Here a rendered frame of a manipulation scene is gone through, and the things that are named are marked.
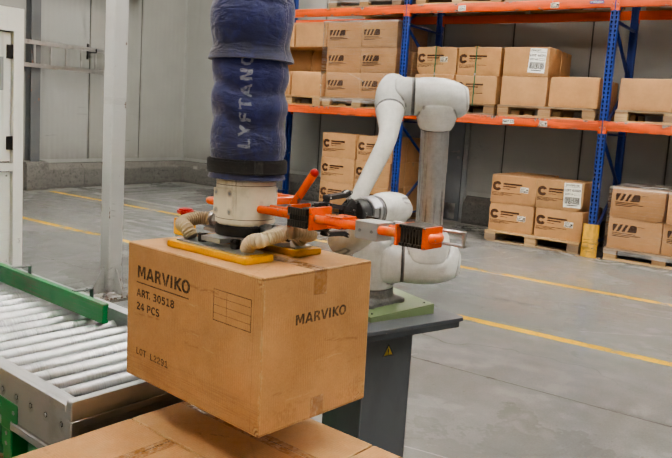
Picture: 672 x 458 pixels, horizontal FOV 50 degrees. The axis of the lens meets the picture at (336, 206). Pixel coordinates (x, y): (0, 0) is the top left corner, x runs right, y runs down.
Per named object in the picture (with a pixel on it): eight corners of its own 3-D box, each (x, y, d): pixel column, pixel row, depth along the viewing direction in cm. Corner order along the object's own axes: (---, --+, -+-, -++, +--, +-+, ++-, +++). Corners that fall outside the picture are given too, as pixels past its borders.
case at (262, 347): (126, 372, 215) (128, 240, 210) (230, 346, 244) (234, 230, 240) (258, 438, 175) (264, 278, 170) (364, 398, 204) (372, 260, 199)
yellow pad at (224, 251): (166, 246, 205) (166, 228, 205) (194, 242, 213) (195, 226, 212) (245, 266, 183) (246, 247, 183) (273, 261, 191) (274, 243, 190)
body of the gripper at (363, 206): (373, 198, 200) (352, 200, 192) (371, 228, 201) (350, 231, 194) (352, 195, 204) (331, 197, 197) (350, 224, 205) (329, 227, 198)
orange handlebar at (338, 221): (179, 201, 219) (180, 190, 219) (253, 197, 242) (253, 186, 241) (433, 248, 159) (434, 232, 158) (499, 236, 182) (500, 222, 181)
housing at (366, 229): (353, 238, 174) (354, 219, 173) (370, 235, 179) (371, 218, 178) (375, 242, 169) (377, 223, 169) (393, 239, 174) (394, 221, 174)
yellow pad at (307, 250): (218, 240, 220) (218, 224, 219) (242, 237, 227) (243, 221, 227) (297, 258, 198) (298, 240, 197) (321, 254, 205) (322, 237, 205)
